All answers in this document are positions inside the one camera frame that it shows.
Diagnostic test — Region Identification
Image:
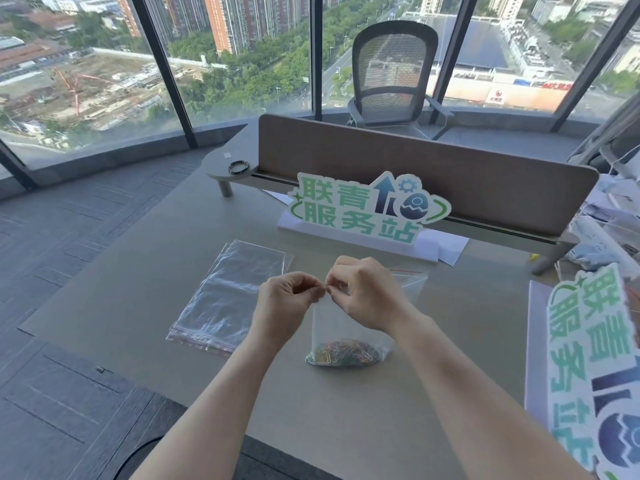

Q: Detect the person's left forearm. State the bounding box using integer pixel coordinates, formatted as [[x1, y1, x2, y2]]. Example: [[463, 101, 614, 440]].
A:
[[129, 331, 307, 480]]

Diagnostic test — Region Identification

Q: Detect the stack of clear zip bags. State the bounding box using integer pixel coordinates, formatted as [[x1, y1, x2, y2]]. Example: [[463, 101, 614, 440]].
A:
[[165, 240, 295, 355]]

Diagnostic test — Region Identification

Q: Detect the person's right hand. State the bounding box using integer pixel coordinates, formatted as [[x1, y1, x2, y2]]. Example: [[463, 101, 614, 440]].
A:
[[326, 255, 432, 341]]

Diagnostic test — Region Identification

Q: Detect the white sign base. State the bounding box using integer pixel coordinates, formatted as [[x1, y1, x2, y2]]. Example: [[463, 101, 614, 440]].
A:
[[524, 280, 557, 421], [277, 209, 471, 268]]

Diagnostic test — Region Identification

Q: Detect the clear zip bag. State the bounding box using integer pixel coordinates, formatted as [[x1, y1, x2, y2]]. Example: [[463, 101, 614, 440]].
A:
[[305, 267, 429, 368]]

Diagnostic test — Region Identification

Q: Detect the green and white cutout sign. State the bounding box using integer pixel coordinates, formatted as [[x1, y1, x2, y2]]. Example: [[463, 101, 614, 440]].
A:
[[288, 171, 452, 246], [545, 264, 640, 480]]

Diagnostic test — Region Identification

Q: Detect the dark window frame post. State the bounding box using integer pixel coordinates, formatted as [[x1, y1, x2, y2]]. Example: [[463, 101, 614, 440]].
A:
[[309, 0, 324, 121], [130, 0, 195, 150], [429, 0, 480, 103], [554, 0, 640, 115]]

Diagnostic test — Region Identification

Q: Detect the person's left hand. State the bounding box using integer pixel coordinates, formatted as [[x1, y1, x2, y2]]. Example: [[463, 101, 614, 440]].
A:
[[253, 272, 327, 346]]

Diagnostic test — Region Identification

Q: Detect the pile of colourful paper clips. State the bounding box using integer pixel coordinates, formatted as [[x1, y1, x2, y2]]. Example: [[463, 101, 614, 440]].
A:
[[306, 338, 391, 368]]

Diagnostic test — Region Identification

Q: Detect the person's right forearm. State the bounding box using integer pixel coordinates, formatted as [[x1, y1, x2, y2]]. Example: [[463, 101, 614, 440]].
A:
[[391, 311, 598, 480]]

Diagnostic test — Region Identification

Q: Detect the brown desk divider panel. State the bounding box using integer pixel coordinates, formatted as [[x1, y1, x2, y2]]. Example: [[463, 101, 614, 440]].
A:
[[257, 113, 600, 236]]

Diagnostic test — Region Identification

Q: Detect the grey mesh office chair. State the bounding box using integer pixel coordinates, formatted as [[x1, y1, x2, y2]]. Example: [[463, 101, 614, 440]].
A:
[[347, 21, 456, 141]]

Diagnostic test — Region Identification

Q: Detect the pile of white clutter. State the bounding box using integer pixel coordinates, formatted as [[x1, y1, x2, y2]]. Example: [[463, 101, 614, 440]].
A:
[[560, 102, 640, 295]]

